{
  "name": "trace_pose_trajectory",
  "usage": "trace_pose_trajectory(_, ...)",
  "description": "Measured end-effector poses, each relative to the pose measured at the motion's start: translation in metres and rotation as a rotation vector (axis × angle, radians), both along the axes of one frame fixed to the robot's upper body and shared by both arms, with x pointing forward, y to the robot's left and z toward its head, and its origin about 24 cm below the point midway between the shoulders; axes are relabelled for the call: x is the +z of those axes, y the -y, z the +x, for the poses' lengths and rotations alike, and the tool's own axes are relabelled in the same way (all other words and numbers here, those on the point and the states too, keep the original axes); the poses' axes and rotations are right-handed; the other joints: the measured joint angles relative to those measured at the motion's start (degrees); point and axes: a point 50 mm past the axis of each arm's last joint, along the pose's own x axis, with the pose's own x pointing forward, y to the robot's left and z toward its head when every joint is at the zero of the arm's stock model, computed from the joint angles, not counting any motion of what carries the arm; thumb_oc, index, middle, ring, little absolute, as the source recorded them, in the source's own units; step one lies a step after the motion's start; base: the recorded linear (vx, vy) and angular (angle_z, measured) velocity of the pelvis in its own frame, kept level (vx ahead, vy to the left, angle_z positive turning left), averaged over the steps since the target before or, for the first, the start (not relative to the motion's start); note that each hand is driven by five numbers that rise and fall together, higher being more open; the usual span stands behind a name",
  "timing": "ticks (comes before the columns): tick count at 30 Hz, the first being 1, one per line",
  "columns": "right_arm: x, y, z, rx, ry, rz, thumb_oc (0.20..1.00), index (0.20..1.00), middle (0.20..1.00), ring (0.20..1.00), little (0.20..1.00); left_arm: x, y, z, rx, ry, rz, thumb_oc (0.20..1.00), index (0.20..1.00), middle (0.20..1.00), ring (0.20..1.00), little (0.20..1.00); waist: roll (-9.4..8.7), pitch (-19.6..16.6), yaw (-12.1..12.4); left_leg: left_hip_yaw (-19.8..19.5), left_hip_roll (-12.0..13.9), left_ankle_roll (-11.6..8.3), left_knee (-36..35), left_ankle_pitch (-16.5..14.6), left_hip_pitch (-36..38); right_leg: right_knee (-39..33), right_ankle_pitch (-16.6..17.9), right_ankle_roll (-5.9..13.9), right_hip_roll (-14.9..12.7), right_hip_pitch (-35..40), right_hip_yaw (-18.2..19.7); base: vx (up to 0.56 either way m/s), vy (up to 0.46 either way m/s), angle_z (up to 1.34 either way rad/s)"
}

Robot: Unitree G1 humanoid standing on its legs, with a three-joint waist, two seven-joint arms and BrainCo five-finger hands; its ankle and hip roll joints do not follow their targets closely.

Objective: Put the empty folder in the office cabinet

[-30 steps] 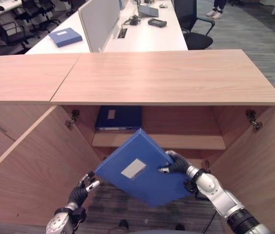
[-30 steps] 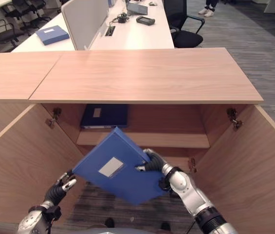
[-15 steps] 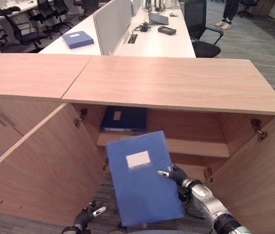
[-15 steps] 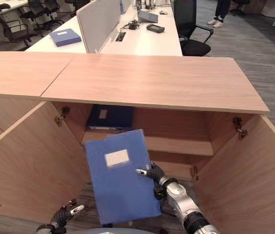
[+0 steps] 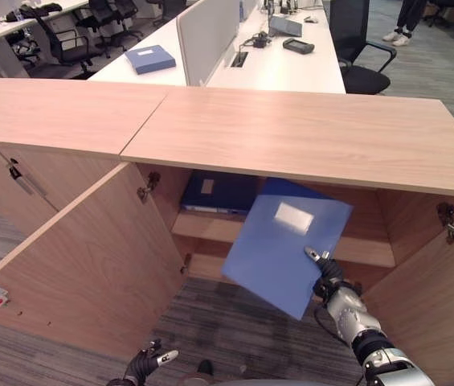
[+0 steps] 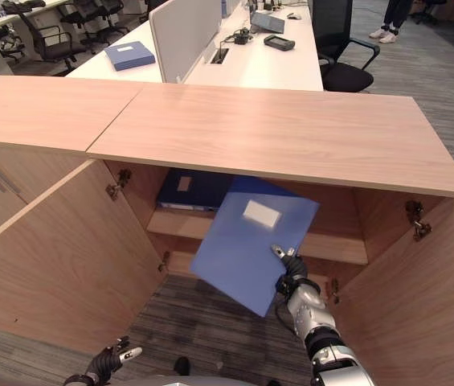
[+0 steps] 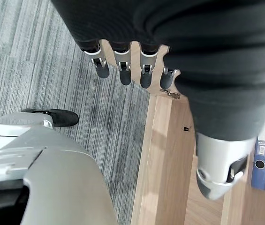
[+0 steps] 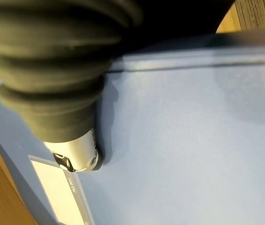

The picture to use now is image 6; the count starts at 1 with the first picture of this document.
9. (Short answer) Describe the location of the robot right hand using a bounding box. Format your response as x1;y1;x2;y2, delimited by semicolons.
271;244;309;281

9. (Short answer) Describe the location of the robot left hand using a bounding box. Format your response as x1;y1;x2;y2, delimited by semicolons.
87;336;143;384

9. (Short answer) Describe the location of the blue plastic folder white label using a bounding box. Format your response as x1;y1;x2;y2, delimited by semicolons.
189;175;321;318

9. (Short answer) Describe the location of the wooden cabinet door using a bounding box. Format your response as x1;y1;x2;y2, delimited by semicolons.
0;158;168;355
328;196;454;386

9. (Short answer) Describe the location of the dark blue binder folder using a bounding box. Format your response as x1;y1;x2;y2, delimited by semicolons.
156;168;235;212

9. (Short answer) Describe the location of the open wooden office cabinet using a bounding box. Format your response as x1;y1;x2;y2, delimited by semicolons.
85;83;454;293

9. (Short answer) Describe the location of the long white office desk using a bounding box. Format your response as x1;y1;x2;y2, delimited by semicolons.
65;0;325;92

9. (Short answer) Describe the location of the black mesh office chair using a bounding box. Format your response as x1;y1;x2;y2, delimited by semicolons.
310;0;382;93

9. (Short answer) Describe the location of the closed wooden cabinet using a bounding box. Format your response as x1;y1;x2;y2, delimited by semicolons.
0;75;149;211

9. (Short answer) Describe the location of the blue box folder white label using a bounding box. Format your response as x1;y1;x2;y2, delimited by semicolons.
104;41;157;72

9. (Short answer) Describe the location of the robot dark foot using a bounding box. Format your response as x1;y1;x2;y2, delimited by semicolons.
173;356;192;377

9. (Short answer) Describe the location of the black handheld device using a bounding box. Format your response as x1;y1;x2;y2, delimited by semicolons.
263;34;293;52

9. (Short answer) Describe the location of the grey laptop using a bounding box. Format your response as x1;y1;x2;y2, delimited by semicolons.
248;10;287;35

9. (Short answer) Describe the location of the grey desk divider panel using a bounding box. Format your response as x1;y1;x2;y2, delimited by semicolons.
148;0;224;84

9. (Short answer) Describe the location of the person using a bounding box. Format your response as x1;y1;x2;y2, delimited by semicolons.
368;0;413;45

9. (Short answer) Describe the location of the black bag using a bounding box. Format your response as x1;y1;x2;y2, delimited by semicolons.
0;0;31;19

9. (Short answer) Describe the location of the silver cabinet door handle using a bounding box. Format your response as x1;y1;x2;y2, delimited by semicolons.
0;168;25;199

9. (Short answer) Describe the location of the desk cable outlet box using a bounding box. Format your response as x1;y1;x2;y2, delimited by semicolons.
210;47;230;66

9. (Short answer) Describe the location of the black power adapter with cables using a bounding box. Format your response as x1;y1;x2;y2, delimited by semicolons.
222;27;255;47

